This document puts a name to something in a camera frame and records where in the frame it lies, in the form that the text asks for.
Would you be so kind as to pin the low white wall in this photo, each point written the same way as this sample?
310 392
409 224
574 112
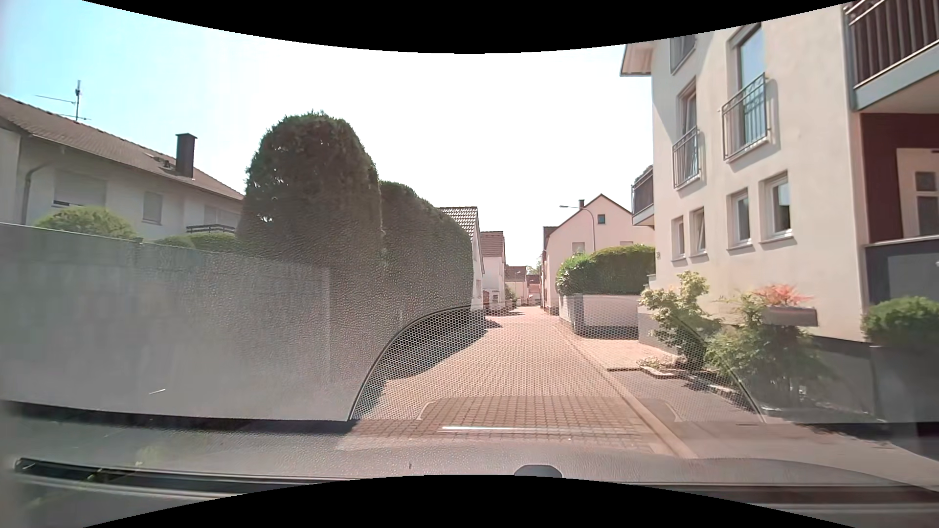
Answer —
605 312

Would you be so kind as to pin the cream gabled house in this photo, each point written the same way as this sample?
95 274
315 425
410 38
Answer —
587 231

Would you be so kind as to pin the grey concrete wall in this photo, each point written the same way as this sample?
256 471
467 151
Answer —
161 330

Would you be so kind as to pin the red brick paved road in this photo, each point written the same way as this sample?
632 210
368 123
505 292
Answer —
506 367

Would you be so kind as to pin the trimmed green hedge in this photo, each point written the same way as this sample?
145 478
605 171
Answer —
609 270

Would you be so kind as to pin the car's own bonnet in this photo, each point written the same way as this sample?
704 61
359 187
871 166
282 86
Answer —
469 466

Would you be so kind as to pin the cream apartment building with balconies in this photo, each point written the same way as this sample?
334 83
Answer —
807 161

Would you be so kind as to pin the grey paved forecourt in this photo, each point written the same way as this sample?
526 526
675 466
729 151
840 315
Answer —
726 433

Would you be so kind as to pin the street lamp post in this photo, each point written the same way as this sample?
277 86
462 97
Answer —
590 220

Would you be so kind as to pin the low green bush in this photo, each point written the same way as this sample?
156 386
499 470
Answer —
198 240

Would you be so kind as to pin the white gabled house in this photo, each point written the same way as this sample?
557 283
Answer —
469 249

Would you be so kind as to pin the tall trimmed dark hedge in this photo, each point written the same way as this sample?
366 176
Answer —
330 220

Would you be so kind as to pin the white house with tiled roof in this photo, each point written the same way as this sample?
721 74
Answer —
493 268

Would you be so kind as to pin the white house with brown roof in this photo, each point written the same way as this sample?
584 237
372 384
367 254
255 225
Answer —
110 183

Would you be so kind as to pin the round green bush in planter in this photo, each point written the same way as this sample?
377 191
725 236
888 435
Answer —
904 323

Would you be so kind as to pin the green shrub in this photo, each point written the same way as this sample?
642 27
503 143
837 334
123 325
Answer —
678 312

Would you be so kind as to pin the distant buildings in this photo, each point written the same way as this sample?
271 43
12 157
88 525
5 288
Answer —
522 282

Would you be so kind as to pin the shrub with red flowers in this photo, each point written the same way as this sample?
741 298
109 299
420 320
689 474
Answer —
766 345

